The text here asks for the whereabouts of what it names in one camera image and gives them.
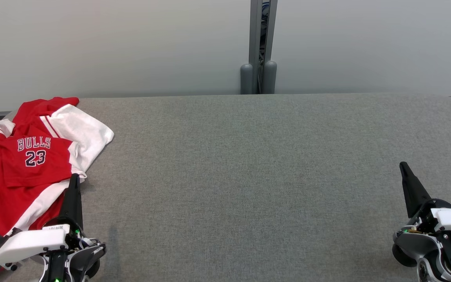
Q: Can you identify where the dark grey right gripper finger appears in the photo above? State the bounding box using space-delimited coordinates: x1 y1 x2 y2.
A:
399 161 432 219

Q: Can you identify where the grey rounded post foot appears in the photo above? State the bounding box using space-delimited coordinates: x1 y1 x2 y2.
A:
240 63 254 95
262 60 278 94

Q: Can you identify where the grey metal partition post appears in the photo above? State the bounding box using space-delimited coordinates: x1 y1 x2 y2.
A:
249 0 278 94

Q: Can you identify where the red shirt with white sleeves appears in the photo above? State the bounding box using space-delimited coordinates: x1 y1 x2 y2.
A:
0 97 115 181

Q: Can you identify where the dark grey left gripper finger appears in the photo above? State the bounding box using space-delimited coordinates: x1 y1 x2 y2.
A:
59 173 84 231

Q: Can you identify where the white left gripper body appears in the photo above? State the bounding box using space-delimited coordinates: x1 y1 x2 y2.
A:
0 218 84 268

